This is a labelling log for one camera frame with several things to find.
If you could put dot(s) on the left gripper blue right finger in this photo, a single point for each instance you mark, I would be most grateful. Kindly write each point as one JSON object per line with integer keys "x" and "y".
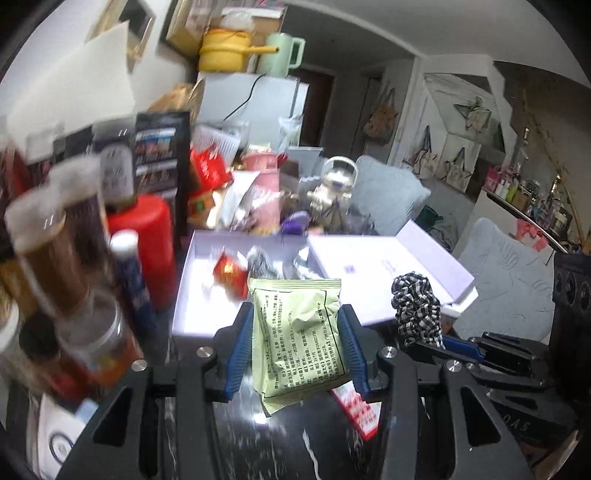
{"x": 361, "y": 347}

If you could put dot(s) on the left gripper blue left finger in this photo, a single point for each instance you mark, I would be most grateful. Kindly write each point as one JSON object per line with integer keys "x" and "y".
{"x": 233, "y": 348}

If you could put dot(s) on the light green tea packet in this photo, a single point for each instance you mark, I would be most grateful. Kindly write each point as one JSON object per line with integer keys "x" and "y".
{"x": 296, "y": 348}

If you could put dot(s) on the black white checkered scrunchie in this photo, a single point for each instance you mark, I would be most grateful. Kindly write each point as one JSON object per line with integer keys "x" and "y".
{"x": 418, "y": 310}

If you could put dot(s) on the red white packet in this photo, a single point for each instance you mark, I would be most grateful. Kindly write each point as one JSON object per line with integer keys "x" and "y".
{"x": 364, "y": 416}

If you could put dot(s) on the red gold snack packet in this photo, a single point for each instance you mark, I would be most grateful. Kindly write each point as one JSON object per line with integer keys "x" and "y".
{"x": 231, "y": 276}

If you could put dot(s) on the checkered plush doll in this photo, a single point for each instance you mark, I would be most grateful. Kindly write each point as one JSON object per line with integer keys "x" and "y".
{"x": 260, "y": 266}

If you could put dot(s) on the silver purple snack bag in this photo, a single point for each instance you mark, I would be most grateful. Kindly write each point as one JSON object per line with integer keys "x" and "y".
{"x": 306, "y": 265}

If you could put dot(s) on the white open gift box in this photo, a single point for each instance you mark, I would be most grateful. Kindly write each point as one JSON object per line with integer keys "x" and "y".
{"x": 366, "y": 266}

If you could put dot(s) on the blue tablet tube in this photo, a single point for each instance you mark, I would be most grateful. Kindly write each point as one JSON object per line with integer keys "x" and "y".
{"x": 124, "y": 248}

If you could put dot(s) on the pink cup stack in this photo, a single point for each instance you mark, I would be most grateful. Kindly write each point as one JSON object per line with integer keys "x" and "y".
{"x": 264, "y": 194}

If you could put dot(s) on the white robot figurine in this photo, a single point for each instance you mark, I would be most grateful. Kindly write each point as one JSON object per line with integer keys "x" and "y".
{"x": 329, "y": 202}

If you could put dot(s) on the orange filled plastic jar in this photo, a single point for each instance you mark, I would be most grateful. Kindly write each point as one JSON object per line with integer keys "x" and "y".
{"x": 98, "y": 337}

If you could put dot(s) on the light blue chair far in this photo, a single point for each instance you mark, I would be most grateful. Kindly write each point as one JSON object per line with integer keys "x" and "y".
{"x": 390, "y": 195}

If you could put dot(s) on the red cylindrical canister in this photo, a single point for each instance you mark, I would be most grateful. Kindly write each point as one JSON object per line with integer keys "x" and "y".
{"x": 150, "y": 218}

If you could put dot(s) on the red bag of dates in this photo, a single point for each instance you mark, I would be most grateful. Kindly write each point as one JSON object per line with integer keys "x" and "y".
{"x": 210, "y": 168}

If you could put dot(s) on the white blue small device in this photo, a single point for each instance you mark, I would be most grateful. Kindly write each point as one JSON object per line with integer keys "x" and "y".
{"x": 58, "y": 431}

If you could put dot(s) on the dark label plastic jar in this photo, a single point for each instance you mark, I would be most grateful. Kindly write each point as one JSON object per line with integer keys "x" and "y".
{"x": 117, "y": 173}

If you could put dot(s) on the brown filled spice jar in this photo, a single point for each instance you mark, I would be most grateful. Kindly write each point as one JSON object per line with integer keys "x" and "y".
{"x": 36, "y": 222}

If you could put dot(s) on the black coffee pouch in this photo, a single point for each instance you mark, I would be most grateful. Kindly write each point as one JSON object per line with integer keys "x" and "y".
{"x": 161, "y": 156}

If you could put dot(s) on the brown hanging tote bag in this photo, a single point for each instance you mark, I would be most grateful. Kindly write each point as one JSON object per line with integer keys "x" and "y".
{"x": 380, "y": 125}

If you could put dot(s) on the white mini fridge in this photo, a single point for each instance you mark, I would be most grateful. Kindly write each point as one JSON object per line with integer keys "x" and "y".
{"x": 261, "y": 101}

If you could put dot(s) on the white foam board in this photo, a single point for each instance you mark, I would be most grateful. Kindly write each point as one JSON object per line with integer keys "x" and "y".
{"x": 90, "y": 85}

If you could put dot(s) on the yellow pot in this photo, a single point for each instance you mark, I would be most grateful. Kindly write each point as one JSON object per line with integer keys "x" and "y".
{"x": 228, "y": 51}

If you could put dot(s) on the green electric kettle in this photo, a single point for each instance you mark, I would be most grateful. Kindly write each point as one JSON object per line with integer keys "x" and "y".
{"x": 288, "y": 56}

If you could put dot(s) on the gold framed picture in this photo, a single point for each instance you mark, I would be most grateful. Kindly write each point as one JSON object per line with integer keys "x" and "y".
{"x": 184, "y": 26}

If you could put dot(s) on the wooden framed wall monitor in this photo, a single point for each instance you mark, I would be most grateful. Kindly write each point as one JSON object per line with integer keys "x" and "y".
{"x": 139, "y": 18}

